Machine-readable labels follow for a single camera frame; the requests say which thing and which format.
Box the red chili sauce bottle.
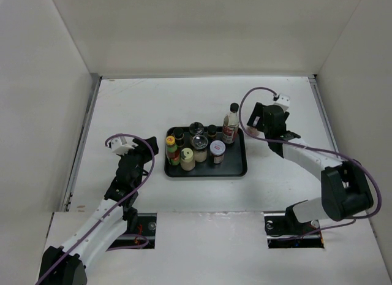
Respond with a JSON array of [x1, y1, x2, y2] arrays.
[[165, 135, 180, 165]]

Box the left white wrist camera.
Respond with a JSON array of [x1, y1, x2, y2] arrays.
[[108, 137, 133, 156]]

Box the wide black-capped seasoning jar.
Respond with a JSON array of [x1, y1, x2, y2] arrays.
[[189, 121, 205, 137]]

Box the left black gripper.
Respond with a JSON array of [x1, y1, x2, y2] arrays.
[[118, 137, 157, 188]]

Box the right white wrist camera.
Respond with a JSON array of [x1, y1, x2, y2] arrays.
[[273, 94, 290, 112]]

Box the black-capped pepper jar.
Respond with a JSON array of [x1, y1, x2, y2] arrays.
[[207, 124, 217, 142]]

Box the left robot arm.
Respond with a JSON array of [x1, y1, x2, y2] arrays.
[[37, 134, 159, 284]]

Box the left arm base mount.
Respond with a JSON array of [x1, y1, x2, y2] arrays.
[[108, 208, 157, 251]]

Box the white-lidded spice jar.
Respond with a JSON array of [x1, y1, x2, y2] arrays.
[[247, 116, 260, 137]]

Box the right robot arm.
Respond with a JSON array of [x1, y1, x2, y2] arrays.
[[247, 102, 374, 234]]

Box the small yellow-lidded jar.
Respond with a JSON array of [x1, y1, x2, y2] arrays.
[[180, 148, 195, 172]]

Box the small black-capped spice jar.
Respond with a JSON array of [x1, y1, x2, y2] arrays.
[[173, 127, 184, 148]]

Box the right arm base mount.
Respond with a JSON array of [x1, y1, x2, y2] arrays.
[[264, 207, 324, 249]]

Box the black plastic tray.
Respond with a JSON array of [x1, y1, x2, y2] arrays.
[[164, 129, 247, 178]]

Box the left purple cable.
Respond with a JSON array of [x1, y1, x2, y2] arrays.
[[35, 133, 156, 285]]

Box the clear salt grinder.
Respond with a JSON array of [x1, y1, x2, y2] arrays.
[[192, 134, 208, 162]]

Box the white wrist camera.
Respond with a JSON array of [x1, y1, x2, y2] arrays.
[[108, 137, 133, 156], [273, 94, 290, 112]]

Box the tall clear vinegar bottle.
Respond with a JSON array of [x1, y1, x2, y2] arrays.
[[222, 103, 239, 145]]

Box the white-lidded chili jar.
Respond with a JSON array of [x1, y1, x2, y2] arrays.
[[209, 140, 226, 164]]

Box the aluminium table edge rail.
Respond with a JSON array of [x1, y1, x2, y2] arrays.
[[59, 73, 102, 211]]

